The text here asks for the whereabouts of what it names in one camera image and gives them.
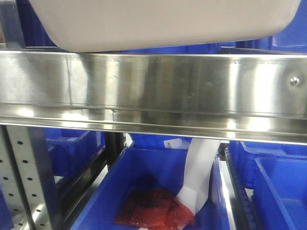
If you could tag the white plastic storage bin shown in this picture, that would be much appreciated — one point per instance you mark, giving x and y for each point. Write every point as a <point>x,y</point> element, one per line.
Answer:
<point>82,26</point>

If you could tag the blue bin lower back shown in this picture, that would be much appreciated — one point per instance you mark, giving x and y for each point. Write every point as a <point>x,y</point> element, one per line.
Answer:
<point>146,141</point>

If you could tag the blue bin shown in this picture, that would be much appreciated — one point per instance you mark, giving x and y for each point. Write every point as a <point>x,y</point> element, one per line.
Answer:
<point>33,30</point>
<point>277,174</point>
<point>71,149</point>
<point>146,141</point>
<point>291,39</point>
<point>148,169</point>

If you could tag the blue bin lower centre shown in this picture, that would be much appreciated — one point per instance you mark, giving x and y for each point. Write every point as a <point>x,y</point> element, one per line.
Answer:
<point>148,169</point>

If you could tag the blue bin lower left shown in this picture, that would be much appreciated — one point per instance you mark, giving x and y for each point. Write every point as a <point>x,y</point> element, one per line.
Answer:
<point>71,149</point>

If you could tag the stainless steel shelf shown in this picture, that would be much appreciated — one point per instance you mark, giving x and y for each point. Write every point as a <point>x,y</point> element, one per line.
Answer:
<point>257,97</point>

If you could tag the blue bin lower right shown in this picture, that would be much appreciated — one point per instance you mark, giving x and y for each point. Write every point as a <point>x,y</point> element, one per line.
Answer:
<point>277,174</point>

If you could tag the blue bin upper left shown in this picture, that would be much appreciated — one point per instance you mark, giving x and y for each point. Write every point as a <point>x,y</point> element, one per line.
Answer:
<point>33,30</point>

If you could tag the blue bin upper right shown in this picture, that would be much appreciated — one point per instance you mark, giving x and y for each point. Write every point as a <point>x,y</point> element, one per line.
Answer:
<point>291,39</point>

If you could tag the white paper bag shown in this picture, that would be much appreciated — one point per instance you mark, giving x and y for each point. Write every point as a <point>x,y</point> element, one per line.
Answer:
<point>200,156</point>

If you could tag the red mesh bag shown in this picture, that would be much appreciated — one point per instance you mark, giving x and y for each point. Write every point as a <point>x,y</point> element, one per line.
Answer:
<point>154,210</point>

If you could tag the perforated steel shelf post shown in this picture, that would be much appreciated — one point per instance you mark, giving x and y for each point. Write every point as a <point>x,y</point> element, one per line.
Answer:
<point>27,180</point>

